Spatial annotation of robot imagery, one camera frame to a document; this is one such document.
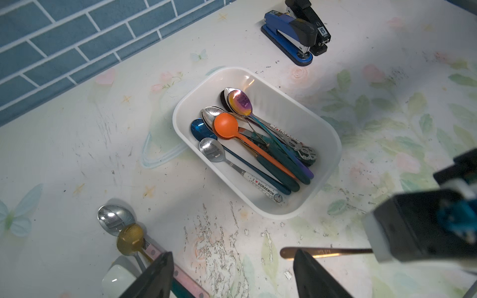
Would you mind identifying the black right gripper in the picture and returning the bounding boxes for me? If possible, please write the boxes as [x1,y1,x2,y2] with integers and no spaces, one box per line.
[363,149,477,272]

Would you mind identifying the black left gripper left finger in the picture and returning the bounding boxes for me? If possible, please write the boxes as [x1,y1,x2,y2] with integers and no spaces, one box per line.
[120,252,174,298]

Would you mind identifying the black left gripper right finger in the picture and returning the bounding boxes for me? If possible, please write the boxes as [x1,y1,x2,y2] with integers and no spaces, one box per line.
[293,249,352,298]

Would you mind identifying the gold long spoon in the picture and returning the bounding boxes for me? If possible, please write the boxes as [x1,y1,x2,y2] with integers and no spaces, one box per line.
[279,247,373,260]

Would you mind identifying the white plastic spoon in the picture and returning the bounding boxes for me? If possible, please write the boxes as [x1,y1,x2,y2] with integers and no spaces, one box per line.
[101,264,137,298]

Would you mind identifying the green handled spoon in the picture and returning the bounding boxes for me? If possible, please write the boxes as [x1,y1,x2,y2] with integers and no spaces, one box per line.
[117,223,193,298]

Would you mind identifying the pink handled spoon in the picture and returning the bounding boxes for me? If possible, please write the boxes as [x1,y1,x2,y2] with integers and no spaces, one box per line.
[98,204,210,298]

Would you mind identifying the teal handled spoon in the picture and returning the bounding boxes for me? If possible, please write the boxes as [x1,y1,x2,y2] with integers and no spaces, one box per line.
[256,134,311,185]
[240,140,300,195]

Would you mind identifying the silver spoon clear handle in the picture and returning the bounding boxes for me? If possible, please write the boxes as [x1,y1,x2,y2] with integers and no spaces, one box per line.
[199,137,285,206]
[222,87,318,166]

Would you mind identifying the silver spoon marbled handle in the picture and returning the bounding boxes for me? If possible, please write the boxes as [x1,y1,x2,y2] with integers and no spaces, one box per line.
[200,106,262,146]

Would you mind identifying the orange plastic spoon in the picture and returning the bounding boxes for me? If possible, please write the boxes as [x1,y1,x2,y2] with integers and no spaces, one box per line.
[213,112,297,180]

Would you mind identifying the rainbow iridescent spoon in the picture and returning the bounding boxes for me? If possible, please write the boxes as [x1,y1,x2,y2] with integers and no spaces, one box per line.
[224,88,314,180]

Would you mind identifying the black purple spoon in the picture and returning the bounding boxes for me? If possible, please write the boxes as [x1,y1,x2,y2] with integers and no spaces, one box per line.
[220,90,233,113]

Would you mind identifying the white plastic storage box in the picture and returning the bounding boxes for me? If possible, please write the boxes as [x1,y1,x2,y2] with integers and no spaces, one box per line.
[172,66,343,221]

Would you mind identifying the blue stapler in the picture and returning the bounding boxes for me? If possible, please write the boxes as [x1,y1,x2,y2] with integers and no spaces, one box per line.
[261,10,318,67]

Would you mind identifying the black stapler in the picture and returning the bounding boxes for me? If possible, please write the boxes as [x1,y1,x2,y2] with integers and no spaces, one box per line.
[285,0,331,56]

